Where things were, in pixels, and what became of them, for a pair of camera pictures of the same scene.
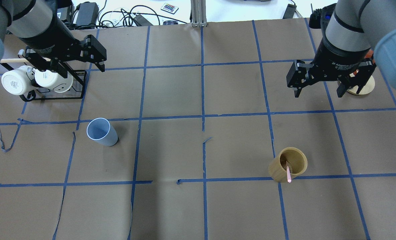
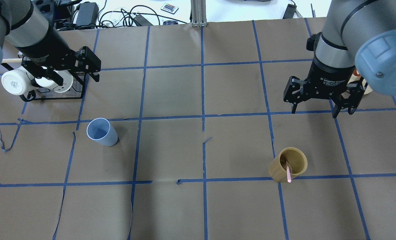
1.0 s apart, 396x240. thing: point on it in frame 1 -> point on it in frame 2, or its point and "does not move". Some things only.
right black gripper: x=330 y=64 -> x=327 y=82
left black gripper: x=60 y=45 -> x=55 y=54
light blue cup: x=100 y=130 does not move
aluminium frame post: x=198 y=10 does not move
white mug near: x=16 y=81 does not move
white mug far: x=50 y=79 does not move
